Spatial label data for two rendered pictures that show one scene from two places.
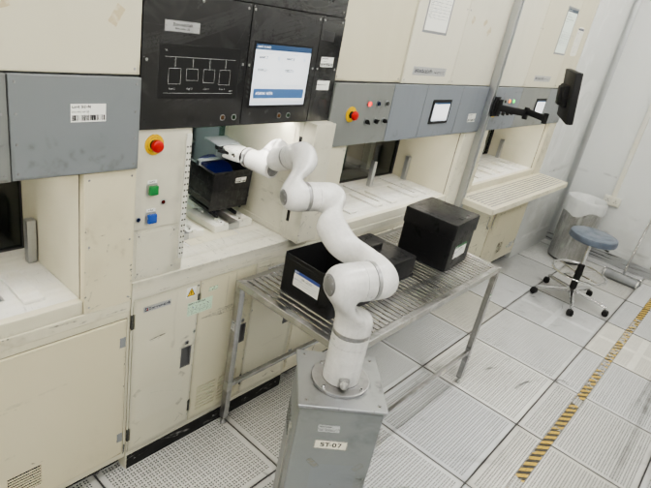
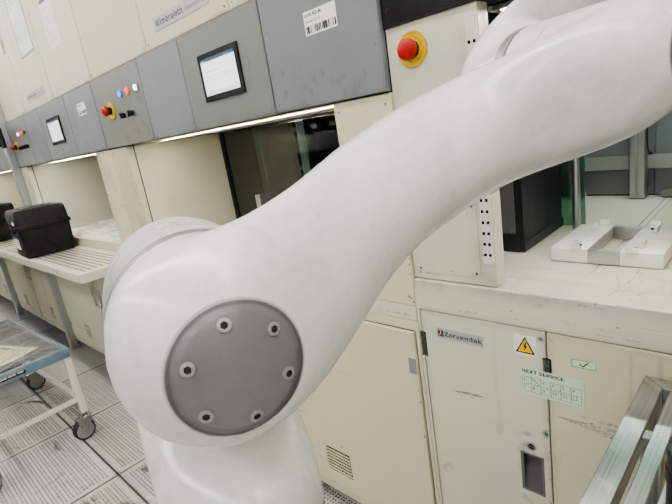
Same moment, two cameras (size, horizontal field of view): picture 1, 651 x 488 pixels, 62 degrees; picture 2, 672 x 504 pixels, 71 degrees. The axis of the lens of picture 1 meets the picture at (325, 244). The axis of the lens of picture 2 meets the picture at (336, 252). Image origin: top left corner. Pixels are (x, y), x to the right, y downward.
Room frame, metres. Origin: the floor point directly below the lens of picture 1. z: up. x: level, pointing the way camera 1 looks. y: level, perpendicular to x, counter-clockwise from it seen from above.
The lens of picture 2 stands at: (1.58, -0.42, 1.23)
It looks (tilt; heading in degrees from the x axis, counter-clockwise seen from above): 15 degrees down; 99
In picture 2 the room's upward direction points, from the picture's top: 9 degrees counter-clockwise
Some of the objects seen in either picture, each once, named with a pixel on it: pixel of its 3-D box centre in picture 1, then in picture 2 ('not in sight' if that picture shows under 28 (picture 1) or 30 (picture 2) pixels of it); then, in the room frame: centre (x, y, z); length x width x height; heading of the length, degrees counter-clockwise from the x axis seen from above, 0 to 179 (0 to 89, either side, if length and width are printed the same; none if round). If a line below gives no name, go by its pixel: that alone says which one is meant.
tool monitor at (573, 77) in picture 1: (542, 97); not in sight; (3.33, -1.07, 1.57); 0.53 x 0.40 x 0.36; 53
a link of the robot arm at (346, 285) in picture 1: (350, 299); (208, 369); (1.42, -0.11, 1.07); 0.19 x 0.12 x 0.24; 123
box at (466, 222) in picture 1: (437, 232); not in sight; (2.60, -0.55, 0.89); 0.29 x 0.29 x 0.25; 57
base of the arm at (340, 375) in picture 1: (345, 355); not in sight; (1.44, -0.13, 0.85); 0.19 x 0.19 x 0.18
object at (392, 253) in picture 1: (373, 257); not in sight; (2.29, -0.23, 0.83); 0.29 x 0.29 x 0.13; 52
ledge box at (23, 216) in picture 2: not in sight; (39, 228); (-0.43, 1.95, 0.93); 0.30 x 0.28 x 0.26; 140
